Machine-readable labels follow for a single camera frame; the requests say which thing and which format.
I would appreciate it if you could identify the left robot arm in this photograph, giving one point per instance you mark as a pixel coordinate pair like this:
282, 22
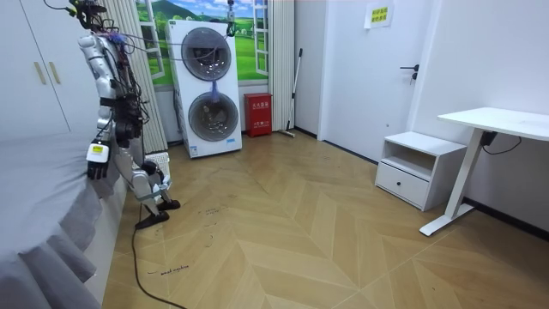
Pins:
99, 64

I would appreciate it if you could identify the white pleated curtain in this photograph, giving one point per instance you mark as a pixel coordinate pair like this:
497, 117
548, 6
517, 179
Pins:
281, 64
150, 111

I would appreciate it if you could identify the white room door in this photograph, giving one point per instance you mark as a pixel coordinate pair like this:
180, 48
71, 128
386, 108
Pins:
364, 94

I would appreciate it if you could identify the white washing machine tower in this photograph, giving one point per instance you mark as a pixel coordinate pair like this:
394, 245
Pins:
201, 141

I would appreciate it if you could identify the robot body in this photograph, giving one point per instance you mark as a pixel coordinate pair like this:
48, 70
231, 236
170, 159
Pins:
121, 109

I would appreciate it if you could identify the white bedside cabinet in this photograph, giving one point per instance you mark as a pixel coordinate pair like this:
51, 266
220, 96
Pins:
412, 180

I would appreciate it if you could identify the white desk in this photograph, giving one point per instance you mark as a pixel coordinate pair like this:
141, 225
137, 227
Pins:
497, 120

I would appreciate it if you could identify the landscape window wall poster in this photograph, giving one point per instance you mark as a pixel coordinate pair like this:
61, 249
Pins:
246, 47

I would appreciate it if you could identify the yellow paper sign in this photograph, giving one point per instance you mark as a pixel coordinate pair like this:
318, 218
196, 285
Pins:
379, 15

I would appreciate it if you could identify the grey bed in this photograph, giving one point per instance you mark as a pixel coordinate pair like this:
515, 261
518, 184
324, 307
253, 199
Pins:
38, 206

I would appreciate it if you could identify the red metal cabinet box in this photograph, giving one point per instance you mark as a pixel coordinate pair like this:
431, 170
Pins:
258, 113

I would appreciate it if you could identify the white plastic basket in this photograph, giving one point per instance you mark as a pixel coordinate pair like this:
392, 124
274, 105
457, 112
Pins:
161, 159

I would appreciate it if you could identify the white wardrobe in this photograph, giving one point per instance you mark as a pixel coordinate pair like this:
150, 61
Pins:
30, 77

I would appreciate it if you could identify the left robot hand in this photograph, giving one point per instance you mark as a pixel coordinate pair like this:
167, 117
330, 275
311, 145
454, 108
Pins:
98, 154

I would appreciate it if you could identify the robot legs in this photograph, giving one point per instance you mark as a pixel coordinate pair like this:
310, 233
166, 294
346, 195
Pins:
136, 178

